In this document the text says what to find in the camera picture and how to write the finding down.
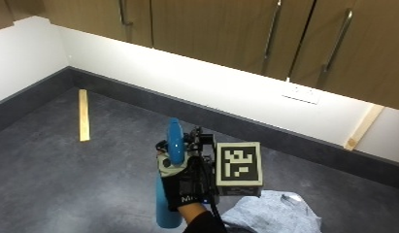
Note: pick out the blue bottle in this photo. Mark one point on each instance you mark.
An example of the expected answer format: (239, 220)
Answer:
(175, 142)

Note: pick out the white marker cube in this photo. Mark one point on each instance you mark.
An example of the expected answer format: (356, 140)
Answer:
(239, 165)

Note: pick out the short pale wooden strip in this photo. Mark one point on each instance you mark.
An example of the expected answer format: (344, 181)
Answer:
(84, 116)

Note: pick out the grey crumpled cloth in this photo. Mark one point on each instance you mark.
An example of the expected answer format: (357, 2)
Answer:
(272, 213)

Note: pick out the brown wooden cabinet door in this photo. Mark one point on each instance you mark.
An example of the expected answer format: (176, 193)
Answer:
(91, 16)
(372, 51)
(216, 29)

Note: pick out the long pale wooden strip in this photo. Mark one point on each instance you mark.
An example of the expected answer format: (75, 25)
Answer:
(364, 127)

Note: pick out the brown wooden side cabinet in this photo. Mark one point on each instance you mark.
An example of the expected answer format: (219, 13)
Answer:
(10, 9)

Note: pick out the black palm camera mount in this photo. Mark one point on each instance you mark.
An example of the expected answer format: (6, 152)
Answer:
(199, 139)

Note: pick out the white wall socket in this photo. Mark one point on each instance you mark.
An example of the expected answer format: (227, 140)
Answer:
(301, 94)

